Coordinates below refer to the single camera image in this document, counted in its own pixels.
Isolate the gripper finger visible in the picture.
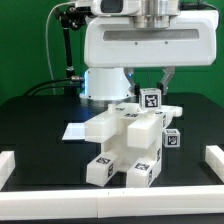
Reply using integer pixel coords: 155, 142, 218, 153
157, 66, 175, 95
124, 68, 140, 96

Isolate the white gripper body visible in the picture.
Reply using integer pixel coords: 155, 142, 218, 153
84, 10, 218, 68

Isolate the white tagged cube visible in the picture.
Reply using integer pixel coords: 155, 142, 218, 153
139, 88, 161, 110
163, 129, 180, 148

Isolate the white chair back frame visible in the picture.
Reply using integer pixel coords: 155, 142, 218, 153
84, 103, 182, 149

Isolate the white chair seat block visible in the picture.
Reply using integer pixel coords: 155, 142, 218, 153
99, 133, 163, 174

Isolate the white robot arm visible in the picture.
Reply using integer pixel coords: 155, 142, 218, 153
80, 0, 220, 102

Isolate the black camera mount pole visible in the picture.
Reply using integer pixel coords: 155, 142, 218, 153
55, 6, 86, 96

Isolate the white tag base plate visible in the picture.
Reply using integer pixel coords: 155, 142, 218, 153
62, 123, 85, 141

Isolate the black cable bundle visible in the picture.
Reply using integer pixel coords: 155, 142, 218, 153
22, 75, 85, 97

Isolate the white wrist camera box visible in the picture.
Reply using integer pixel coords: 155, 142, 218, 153
91, 0, 141, 15

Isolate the white right wall bar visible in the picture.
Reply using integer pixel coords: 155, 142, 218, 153
205, 145, 224, 183

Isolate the white wall bar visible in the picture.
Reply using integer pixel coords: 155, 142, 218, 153
205, 145, 224, 183
0, 151, 15, 191
0, 185, 224, 220

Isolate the black overhead camera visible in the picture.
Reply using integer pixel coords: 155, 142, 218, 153
69, 0, 93, 14

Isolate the white cable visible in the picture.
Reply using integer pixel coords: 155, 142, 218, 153
44, 1, 77, 96

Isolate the white left wall bar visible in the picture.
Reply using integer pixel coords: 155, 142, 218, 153
0, 151, 15, 191

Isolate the white front wall bar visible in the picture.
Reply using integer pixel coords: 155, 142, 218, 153
0, 185, 224, 220

